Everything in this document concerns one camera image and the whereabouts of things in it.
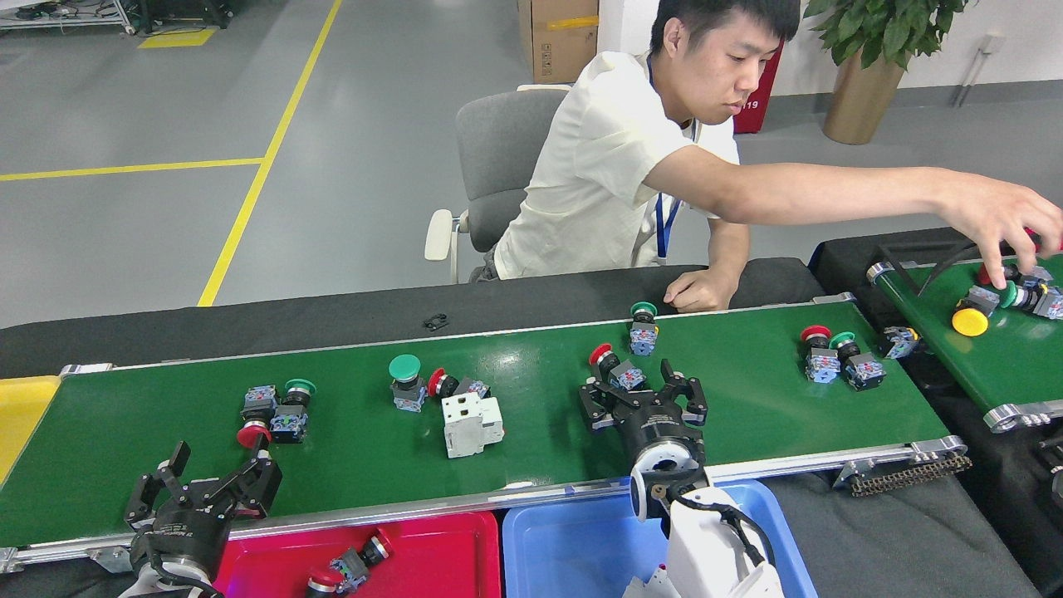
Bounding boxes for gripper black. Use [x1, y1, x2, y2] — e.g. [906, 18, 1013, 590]
[579, 359, 709, 466]
[125, 440, 283, 574]

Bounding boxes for red push button switch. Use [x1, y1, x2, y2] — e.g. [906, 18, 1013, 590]
[427, 367, 491, 401]
[589, 343, 649, 393]
[800, 325, 841, 385]
[236, 385, 279, 450]
[976, 262, 1056, 293]

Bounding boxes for yellow push button switch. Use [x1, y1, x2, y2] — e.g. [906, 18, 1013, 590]
[951, 285, 1002, 338]

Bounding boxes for green conveyor belt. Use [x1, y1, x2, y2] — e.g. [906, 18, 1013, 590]
[866, 253, 1063, 434]
[0, 291, 971, 576]

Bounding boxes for blue plastic tray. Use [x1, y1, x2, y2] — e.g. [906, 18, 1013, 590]
[502, 479, 819, 598]

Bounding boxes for red plastic tray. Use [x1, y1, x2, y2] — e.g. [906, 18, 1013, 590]
[212, 511, 502, 598]

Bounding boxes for person's left hand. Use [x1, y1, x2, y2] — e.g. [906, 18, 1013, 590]
[663, 266, 740, 314]

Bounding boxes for person's right hand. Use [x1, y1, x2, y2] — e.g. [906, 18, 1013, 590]
[938, 184, 1063, 287]

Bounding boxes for yellow plastic bin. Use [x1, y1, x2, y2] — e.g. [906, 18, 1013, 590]
[0, 375, 63, 487]

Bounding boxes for person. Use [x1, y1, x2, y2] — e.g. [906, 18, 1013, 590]
[473, 0, 1063, 315]

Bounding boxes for grey office chair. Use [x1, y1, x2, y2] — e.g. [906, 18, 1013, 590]
[425, 83, 574, 285]

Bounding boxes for red fire extinguisher cabinet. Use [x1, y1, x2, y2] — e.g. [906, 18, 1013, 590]
[733, 37, 786, 135]

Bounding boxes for green plant in gold pot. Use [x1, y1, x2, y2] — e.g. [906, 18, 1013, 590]
[804, 0, 968, 146]

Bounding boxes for cardboard box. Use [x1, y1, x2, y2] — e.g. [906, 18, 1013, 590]
[517, 0, 600, 84]

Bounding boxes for black machine base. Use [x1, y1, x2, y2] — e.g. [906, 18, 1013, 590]
[137, 0, 238, 30]

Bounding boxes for metal wheeled cart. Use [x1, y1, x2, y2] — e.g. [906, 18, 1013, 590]
[0, 0, 138, 34]

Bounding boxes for blue lanyard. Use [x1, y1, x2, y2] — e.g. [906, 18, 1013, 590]
[646, 54, 698, 258]

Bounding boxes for black silver push button switch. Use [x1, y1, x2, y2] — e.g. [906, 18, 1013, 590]
[336, 534, 393, 592]

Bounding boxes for black drive chain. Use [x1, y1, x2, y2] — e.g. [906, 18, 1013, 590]
[849, 453, 972, 498]

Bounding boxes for black cable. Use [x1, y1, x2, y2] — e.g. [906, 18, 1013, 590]
[916, 239, 985, 297]

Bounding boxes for white wall conduit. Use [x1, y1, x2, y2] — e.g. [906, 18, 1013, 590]
[953, 32, 1006, 107]

